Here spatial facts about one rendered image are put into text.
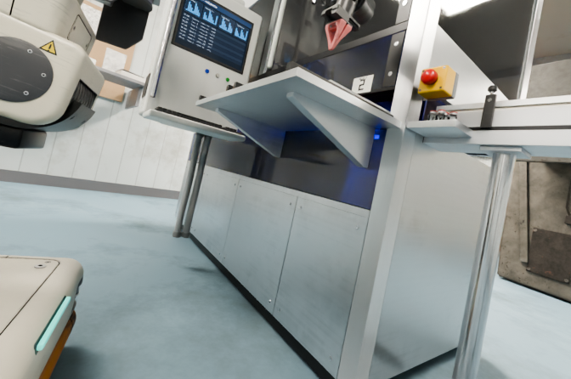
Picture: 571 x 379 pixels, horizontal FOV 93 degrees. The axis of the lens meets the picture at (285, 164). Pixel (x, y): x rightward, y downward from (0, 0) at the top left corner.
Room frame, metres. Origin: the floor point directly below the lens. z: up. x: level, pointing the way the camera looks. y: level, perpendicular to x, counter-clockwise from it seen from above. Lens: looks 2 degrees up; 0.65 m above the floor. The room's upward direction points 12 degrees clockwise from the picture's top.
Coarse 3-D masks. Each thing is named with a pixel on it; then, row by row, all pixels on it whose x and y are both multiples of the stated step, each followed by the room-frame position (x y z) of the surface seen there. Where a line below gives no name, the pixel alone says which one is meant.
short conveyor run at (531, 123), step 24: (480, 120) 0.72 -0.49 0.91; (504, 120) 0.68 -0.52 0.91; (528, 120) 0.64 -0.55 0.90; (552, 120) 0.61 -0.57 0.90; (432, 144) 0.84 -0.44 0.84; (456, 144) 0.77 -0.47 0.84; (480, 144) 0.72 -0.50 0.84; (504, 144) 0.67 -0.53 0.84; (528, 144) 0.63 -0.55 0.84; (552, 144) 0.60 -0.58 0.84
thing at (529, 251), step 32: (544, 64) 2.97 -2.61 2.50; (544, 96) 2.92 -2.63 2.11; (544, 160) 2.84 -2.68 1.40; (512, 192) 3.27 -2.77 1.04; (544, 192) 3.02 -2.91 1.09; (512, 224) 3.22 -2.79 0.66; (544, 224) 2.98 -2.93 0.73; (512, 256) 3.18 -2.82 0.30; (544, 256) 2.94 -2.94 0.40; (544, 288) 2.91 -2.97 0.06
